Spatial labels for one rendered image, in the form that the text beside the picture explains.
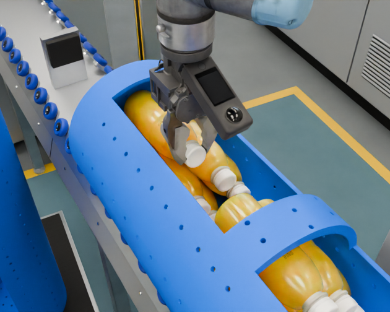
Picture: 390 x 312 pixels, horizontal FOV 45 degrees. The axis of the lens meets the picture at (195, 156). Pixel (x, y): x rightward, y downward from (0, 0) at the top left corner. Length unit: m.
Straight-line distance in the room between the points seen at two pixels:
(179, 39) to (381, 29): 2.08
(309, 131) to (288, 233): 2.09
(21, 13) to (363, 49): 1.76
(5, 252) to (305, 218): 0.96
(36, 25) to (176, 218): 1.18
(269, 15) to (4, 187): 0.90
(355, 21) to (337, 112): 0.51
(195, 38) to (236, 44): 2.74
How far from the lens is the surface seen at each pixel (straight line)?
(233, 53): 3.25
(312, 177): 2.42
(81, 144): 0.87
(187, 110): 0.68
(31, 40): 1.64
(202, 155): 0.77
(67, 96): 1.35
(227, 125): 0.62
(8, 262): 1.44
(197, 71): 0.65
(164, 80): 0.69
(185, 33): 0.61
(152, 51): 1.64
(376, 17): 2.65
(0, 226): 1.33
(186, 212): 0.65
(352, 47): 2.82
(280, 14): 0.53
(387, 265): 1.10
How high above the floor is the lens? 1.71
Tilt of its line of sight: 44 degrees down
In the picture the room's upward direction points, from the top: straight up
